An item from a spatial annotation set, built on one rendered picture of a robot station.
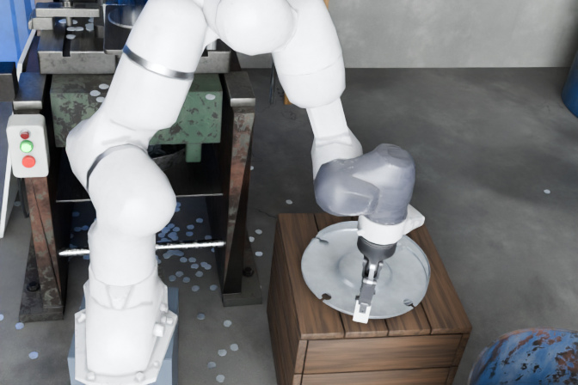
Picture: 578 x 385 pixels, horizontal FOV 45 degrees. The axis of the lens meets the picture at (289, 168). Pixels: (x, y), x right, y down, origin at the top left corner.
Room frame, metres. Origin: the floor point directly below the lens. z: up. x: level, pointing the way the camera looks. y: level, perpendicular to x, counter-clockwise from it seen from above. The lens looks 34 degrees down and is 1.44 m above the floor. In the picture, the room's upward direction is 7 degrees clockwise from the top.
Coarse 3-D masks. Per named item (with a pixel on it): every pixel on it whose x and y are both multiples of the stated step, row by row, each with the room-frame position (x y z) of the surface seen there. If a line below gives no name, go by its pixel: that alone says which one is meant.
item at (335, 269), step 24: (336, 240) 1.28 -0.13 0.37; (312, 264) 1.18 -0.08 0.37; (336, 264) 1.19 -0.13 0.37; (360, 264) 1.19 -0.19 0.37; (384, 264) 1.20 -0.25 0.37; (408, 264) 1.22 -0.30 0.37; (312, 288) 1.10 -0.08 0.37; (336, 288) 1.11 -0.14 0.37; (384, 288) 1.13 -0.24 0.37; (408, 288) 1.14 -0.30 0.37; (384, 312) 1.06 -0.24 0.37
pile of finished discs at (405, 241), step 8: (336, 224) 1.34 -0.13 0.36; (344, 224) 1.35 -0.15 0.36; (352, 224) 1.35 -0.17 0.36; (320, 232) 1.31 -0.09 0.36; (312, 240) 1.27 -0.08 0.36; (320, 240) 1.29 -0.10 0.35; (400, 240) 1.31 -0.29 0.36; (408, 240) 1.32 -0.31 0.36; (400, 248) 1.28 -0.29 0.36; (416, 248) 1.29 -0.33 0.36; (424, 256) 1.26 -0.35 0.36; (424, 264) 1.24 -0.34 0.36; (408, 304) 1.10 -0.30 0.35
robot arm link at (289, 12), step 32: (224, 0) 0.90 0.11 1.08; (256, 0) 0.89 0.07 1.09; (288, 0) 0.99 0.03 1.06; (320, 0) 1.01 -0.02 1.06; (224, 32) 0.88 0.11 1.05; (256, 32) 0.88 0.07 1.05; (288, 32) 0.92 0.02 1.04; (320, 32) 0.98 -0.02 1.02; (288, 64) 0.97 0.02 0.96; (320, 64) 0.97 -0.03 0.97
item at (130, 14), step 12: (108, 12) 1.51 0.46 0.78; (120, 12) 1.51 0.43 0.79; (132, 12) 1.52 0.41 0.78; (108, 24) 1.44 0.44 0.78; (120, 24) 1.44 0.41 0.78; (132, 24) 1.45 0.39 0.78; (108, 36) 1.38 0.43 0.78; (120, 36) 1.39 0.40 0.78; (108, 48) 1.32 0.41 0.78; (120, 48) 1.33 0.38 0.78
